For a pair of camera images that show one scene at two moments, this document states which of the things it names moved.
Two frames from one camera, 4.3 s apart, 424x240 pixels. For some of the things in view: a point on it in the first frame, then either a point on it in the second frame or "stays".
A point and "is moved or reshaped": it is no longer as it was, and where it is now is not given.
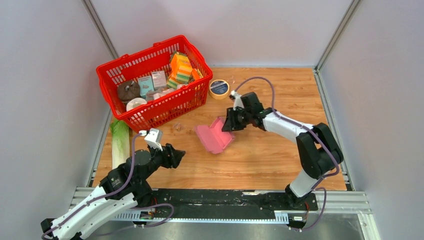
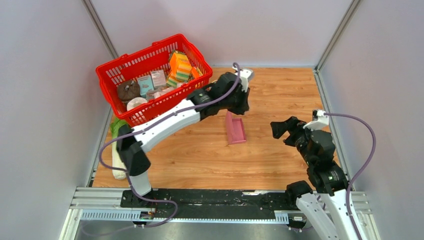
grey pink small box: x=159 y=80 stays
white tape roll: x=135 y=102 stays
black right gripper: x=230 y=124 → x=293 y=126
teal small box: x=145 y=85 stays
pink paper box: x=213 y=138 is moved or reshaped
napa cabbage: x=120 y=139 stays
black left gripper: x=172 y=161 → x=243 y=107
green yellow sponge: x=172 y=83 stays
